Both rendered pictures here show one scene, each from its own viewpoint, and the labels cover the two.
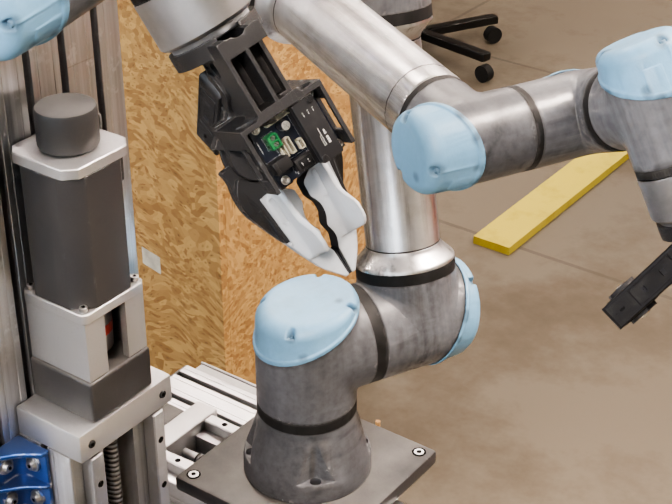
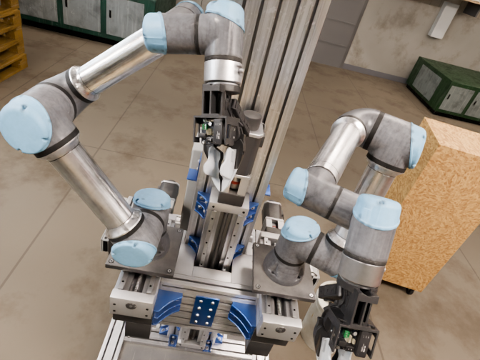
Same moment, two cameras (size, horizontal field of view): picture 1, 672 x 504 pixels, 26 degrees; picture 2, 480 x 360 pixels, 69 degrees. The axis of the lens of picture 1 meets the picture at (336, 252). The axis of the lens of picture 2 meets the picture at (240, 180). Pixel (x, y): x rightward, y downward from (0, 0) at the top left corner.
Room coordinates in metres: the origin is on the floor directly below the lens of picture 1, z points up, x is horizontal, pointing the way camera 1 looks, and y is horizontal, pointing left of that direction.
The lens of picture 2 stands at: (0.58, -0.46, 2.00)
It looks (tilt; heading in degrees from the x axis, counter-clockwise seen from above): 35 degrees down; 47
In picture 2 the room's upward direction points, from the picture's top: 16 degrees clockwise
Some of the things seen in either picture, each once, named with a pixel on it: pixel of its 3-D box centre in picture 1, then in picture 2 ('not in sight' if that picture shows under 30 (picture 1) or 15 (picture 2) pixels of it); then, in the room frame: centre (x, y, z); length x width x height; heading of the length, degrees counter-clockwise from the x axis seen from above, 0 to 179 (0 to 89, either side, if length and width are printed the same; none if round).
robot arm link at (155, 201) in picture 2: not in sight; (151, 211); (0.96, 0.32, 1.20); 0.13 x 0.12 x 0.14; 52
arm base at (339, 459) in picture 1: (307, 429); (286, 260); (1.37, 0.03, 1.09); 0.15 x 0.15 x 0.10
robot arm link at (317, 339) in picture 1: (311, 344); (298, 238); (1.37, 0.03, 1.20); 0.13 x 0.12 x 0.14; 119
